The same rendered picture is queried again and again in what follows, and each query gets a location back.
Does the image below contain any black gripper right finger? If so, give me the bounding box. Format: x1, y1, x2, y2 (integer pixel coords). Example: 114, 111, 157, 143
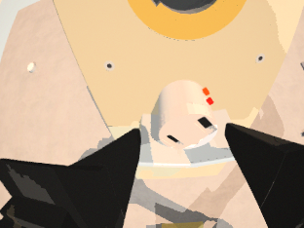
225, 122, 304, 228

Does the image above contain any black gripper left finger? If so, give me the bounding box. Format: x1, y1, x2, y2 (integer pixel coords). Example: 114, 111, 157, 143
0, 129, 141, 228

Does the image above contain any cream short cylinder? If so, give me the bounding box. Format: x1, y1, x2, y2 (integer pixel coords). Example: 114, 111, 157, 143
27, 62, 36, 72

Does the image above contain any white cylinder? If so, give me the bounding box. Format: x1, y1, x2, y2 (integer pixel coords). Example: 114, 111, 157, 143
157, 79, 218, 149

